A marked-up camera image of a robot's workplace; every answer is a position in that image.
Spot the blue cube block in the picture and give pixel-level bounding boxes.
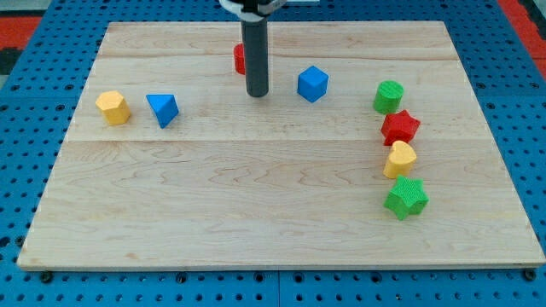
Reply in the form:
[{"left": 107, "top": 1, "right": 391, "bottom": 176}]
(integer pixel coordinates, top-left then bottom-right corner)
[{"left": 297, "top": 66, "right": 329, "bottom": 103}]

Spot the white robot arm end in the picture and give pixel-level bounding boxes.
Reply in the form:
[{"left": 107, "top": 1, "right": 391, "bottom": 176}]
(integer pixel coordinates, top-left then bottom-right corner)
[{"left": 219, "top": 0, "right": 287, "bottom": 22}]

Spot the light wooden board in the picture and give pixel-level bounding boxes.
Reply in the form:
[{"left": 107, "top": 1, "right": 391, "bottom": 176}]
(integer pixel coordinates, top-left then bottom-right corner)
[{"left": 18, "top": 21, "right": 545, "bottom": 271}]

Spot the red cylinder block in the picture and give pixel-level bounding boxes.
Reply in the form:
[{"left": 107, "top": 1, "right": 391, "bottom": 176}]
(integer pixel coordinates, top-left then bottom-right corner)
[{"left": 233, "top": 43, "right": 246, "bottom": 75}]

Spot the blue triangular prism block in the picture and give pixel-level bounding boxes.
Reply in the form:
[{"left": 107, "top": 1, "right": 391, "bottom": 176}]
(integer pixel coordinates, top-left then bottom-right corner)
[{"left": 146, "top": 94, "right": 179, "bottom": 129}]

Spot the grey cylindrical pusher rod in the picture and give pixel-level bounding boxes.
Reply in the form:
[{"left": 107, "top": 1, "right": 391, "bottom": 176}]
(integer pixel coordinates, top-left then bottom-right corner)
[{"left": 241, "top": 18, "right": 269, "bottom": 97}]

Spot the green cylinder block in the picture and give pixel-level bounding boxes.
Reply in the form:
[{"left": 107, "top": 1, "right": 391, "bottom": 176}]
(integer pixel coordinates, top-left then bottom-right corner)
[{"left": 373, "top": 80, "right": 404, "bottom": 114}]

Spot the yellow heart block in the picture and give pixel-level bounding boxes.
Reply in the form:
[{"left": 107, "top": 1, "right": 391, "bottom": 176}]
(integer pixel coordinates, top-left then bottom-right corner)
[{"left": 383, "top": 141, "right": 417, "bottom": 179}]

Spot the red star block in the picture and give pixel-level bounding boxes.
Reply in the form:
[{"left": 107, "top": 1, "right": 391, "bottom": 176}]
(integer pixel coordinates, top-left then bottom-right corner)
[{"left": 380, "top": 109, "right": 421, "bottom": 146}]

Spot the green star block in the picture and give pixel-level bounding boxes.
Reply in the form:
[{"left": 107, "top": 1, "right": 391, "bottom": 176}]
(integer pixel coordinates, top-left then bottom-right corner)
[{"left": 383, "top": 175, "right": 429, "bottom": 220}]

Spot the yellow hexagon block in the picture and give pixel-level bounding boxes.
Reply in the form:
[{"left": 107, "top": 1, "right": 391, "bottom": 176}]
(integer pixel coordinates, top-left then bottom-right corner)
[{"left": 96, "top": 90, "right": 131, "bottom": 125}]

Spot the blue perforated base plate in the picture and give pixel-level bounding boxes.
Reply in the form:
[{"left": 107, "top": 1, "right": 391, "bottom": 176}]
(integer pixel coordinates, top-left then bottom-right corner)
[{"left": 1, "top": 1, "right": 545, "bottom": 306}]

